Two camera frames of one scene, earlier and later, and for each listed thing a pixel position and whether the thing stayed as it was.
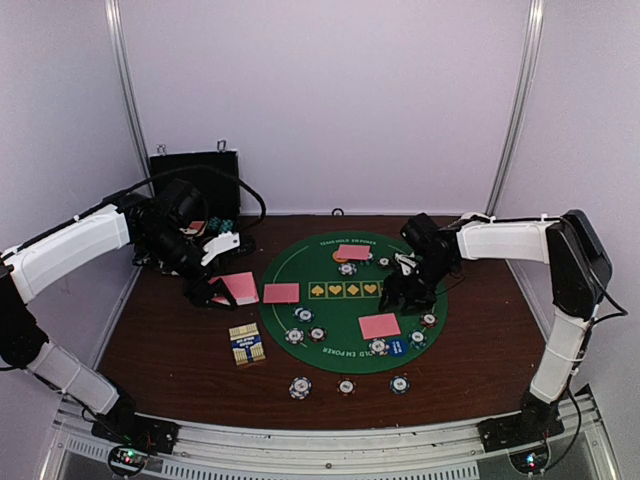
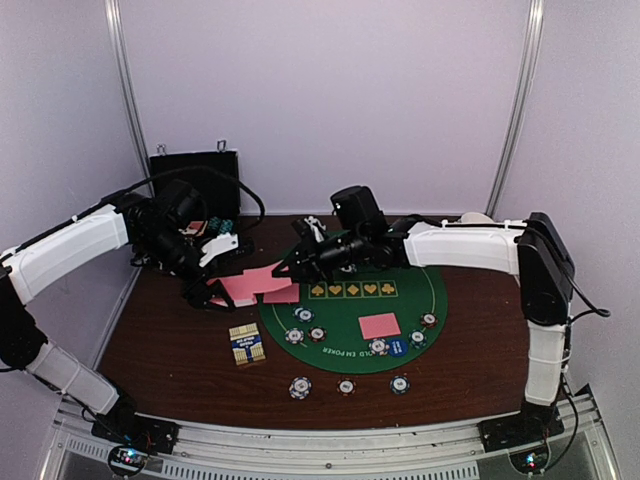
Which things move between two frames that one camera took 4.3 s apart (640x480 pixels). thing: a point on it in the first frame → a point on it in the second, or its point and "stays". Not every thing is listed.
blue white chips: x=378 y=347 stays
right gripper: x=396 y=288 → x=311 y=264
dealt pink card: x=379 y=325 stays
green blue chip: x=417 y=339 stays
